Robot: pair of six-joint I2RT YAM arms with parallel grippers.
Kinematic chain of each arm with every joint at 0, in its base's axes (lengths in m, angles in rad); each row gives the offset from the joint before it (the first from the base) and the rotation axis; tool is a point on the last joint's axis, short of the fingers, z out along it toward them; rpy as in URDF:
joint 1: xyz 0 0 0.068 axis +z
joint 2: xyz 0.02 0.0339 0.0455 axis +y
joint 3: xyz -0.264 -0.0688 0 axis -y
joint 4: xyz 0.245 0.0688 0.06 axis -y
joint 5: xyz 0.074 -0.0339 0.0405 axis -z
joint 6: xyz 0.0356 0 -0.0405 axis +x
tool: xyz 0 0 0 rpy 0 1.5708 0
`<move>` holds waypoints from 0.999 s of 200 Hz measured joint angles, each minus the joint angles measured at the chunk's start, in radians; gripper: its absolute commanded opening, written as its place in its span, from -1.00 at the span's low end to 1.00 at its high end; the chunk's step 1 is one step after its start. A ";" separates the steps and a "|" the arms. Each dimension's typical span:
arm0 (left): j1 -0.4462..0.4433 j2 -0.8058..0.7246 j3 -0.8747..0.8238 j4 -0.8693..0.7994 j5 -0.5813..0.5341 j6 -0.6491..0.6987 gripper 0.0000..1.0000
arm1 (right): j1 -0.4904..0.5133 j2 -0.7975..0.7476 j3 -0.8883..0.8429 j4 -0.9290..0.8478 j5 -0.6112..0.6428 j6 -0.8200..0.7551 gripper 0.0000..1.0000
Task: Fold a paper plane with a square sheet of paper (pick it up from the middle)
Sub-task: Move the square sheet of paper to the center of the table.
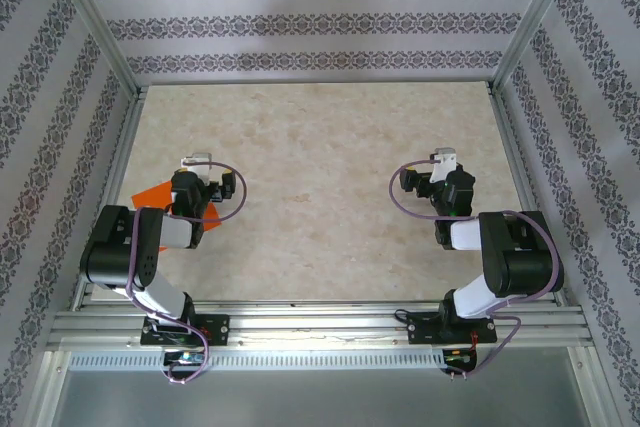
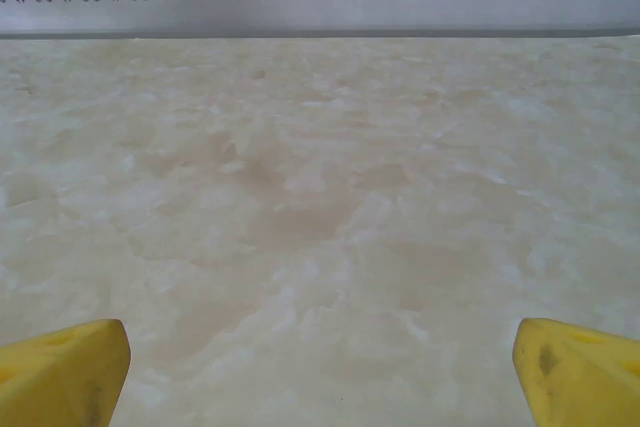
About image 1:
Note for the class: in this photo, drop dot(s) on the aluminium mounting rail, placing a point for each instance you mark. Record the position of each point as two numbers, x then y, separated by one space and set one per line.
320 322

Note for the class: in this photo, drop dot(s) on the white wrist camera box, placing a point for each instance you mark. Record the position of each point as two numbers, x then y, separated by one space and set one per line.
197 162
444 162

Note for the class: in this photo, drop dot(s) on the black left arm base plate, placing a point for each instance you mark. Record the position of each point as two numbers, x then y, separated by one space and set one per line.
217 329

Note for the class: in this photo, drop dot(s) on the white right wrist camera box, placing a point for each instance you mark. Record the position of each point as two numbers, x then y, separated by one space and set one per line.
444 162

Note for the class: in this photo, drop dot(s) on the orange paper sheet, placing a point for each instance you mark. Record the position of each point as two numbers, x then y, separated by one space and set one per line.
150 197

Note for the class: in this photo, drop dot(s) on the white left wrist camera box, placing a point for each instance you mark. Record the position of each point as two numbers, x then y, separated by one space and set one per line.
197 162

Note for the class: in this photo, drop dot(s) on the aluminium table side rail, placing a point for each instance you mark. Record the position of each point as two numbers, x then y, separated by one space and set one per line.
511 147
122 147

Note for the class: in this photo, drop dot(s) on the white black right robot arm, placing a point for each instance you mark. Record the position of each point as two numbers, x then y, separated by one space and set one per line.
525 267

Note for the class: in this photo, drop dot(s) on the small green circuit board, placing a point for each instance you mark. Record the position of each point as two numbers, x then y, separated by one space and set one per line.
460 357
184 358

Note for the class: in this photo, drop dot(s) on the aluminium frame post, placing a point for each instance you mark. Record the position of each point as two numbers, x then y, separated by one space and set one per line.
535 17
93 17

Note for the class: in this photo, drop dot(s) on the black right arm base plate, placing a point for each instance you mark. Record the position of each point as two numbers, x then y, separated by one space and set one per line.
425 332

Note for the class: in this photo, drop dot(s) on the grey metal panel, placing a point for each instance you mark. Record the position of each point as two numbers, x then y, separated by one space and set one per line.
320 397

